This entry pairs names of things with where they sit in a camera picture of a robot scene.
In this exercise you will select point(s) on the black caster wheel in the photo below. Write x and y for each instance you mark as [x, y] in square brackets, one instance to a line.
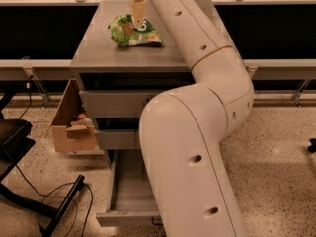
[312, 147]

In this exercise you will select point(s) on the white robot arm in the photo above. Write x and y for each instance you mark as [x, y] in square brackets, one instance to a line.
[181, 129]

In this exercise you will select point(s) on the grey top drawer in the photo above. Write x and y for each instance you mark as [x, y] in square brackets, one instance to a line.
[116, 104]

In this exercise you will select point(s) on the black chair base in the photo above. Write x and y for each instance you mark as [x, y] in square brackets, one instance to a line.
[43, 175]

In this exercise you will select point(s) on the grey drawer cabinet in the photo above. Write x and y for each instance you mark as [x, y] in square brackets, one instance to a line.
[101, 65]

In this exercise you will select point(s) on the green rice chip bag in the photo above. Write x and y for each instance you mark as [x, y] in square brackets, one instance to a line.
[125, 34]

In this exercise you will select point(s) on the grey middle drawer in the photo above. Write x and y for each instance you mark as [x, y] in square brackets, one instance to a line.
[118, 139]

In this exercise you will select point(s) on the grey bottom drawer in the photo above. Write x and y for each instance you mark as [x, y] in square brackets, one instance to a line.
[131, 201]

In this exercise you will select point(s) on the grey drawer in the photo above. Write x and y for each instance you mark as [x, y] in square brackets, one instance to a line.
[118, 139]
[116, 104]
[131, 201]

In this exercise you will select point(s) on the brown cardboard box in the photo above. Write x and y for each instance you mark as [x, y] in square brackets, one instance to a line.
[72, 131]

